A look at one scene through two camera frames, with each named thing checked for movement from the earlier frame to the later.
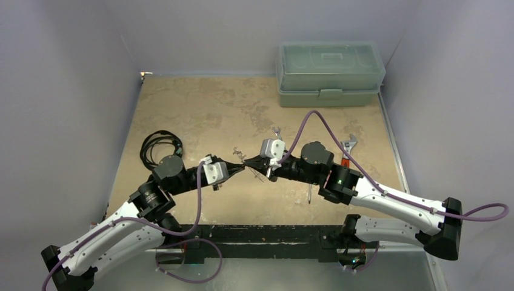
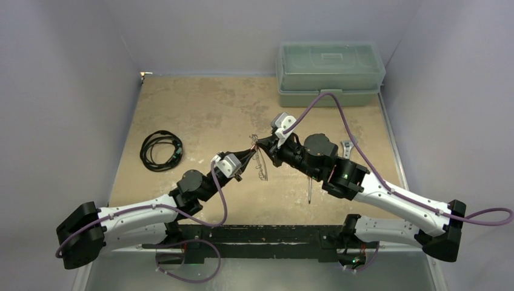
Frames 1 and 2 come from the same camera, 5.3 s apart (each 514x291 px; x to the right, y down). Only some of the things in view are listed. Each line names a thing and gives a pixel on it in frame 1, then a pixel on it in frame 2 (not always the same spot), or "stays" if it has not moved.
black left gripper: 233,167 → 243,156
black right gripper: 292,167 → 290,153
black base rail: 199,241 stays
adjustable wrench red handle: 347,145 stays
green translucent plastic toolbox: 329,74 stays
